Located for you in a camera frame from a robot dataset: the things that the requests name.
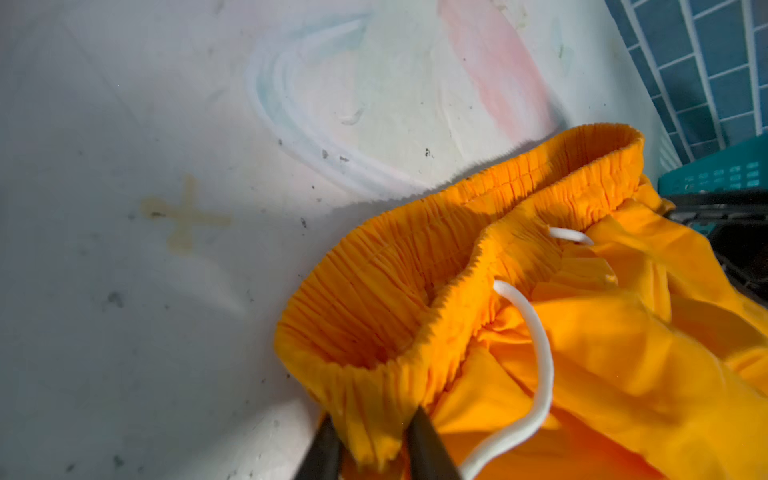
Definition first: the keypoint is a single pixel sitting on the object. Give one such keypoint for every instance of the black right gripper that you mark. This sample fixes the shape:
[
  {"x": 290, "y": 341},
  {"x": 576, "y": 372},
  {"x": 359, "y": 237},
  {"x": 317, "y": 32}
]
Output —
[{"x": 735, "y": 224}]

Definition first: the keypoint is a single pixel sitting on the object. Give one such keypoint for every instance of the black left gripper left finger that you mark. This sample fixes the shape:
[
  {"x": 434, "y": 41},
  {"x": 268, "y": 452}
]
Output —
[{"x": 323, "y": 460}]

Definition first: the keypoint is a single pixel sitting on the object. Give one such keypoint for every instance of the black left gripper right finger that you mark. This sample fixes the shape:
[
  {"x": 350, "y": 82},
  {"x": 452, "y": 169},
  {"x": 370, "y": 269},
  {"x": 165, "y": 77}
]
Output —
[{"x": 428, "y": 457}]

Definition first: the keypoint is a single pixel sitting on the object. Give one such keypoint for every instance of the orange shorts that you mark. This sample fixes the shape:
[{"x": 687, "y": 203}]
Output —
[{"x": 549, "y": 318}]

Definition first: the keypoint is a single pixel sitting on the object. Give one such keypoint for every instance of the teal plastic basket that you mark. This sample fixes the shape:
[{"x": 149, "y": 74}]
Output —
[{"x": 738, "y": 172}]

